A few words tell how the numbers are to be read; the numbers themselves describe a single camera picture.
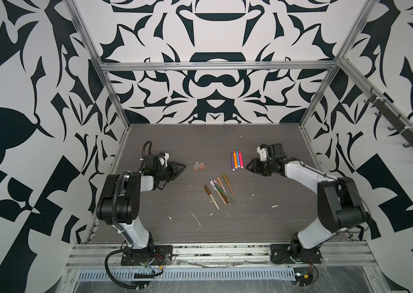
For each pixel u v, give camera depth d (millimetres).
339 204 464
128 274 711
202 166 1003
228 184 939
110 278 673
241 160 1019
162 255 741
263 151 868
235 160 1023
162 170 835
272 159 739
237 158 1032
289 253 741
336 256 758
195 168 991
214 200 889
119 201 490
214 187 921
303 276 709
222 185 937
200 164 1010
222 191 912
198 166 994
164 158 821
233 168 991
